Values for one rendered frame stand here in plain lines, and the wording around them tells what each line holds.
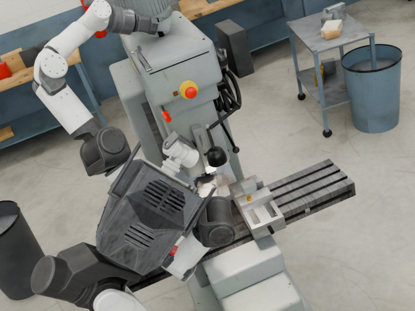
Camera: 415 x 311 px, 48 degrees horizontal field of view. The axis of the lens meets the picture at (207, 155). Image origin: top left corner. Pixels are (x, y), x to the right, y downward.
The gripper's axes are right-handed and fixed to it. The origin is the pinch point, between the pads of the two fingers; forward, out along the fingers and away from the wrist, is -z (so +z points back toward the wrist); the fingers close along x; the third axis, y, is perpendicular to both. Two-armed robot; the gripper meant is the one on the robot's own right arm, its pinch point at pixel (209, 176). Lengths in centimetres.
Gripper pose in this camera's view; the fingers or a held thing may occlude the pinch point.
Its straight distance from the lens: 204.1
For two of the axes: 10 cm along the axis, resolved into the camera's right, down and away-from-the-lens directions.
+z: -0.6, 5.7, -8.2
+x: -9.6, 1.8, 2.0
